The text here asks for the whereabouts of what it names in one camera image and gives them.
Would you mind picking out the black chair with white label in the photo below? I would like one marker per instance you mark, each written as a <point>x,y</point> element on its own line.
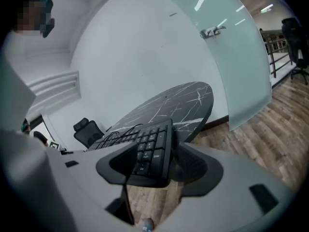
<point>293,40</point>

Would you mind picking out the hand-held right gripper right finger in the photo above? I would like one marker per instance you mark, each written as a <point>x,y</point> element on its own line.
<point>229,190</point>

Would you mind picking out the round black marble table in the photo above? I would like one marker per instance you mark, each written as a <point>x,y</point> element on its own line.
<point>173,100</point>

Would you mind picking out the black mesh office chair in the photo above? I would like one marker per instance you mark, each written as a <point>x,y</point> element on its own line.
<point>90,132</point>

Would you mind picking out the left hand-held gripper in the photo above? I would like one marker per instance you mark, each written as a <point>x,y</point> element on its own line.
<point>54,145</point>

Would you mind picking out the person's blue shoe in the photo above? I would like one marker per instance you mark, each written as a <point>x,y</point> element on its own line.
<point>147,226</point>

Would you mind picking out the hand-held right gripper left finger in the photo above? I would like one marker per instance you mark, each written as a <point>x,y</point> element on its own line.
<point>72,190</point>

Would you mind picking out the frosted glass door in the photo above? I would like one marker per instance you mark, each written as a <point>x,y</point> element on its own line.
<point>241,69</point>

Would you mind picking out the person's head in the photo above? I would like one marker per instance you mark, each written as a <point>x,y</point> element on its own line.
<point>31,16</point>

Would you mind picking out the black metal railing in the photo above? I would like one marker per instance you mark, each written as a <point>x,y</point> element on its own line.
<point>271,57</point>

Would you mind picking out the black keyboard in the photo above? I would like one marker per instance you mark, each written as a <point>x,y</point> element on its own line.
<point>149,141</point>

